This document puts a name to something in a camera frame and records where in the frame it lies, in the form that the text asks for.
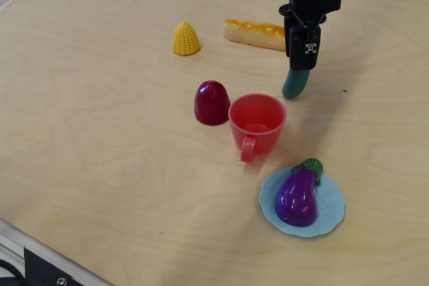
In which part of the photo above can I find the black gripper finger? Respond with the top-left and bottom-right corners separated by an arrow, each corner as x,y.
288,25 -> 321,70
284,14 -> 296,57

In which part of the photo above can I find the green toy cucumber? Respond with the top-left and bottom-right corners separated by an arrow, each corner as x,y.
282,68 -> 310,99

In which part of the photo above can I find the red plastic cup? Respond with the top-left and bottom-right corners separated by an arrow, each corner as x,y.
229,93 -> 287,163

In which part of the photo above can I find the toy bread loaf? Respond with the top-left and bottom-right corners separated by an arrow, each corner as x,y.
223,19 -> 286,51

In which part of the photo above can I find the yellow toy corn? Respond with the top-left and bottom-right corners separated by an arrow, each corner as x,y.
172,21 -> 201,56

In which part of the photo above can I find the dark red toy dome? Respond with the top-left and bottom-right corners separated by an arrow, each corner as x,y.
194,80 -> 231,126

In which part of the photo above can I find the purple toy eggplant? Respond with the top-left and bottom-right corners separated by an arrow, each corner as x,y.
275,158 -> 324,227

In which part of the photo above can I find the light blue plate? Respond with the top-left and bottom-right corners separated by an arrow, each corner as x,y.
259,167 -> 345,238

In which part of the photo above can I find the aluminium table frame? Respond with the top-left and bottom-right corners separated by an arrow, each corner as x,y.
1,220 -> 110,285

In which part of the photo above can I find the black corner bracket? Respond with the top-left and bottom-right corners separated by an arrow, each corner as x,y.
23,246 -> 84,285

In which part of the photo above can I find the black cable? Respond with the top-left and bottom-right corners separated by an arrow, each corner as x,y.
0,259 -> 27,286

